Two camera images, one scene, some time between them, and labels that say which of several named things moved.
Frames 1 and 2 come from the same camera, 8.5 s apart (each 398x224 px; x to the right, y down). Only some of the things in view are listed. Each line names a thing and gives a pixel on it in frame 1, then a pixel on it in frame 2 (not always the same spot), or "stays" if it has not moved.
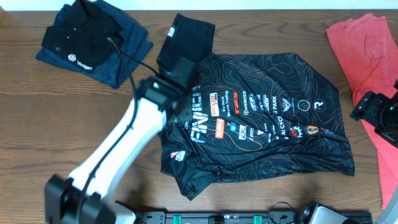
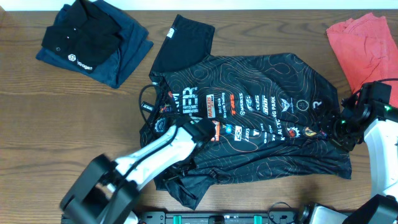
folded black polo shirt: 81,36 stays
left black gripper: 188,114 -> 169,176
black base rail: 223,217 stays
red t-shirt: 367,51 stays
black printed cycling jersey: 251,117 stays
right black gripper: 369,108 -> 347,145
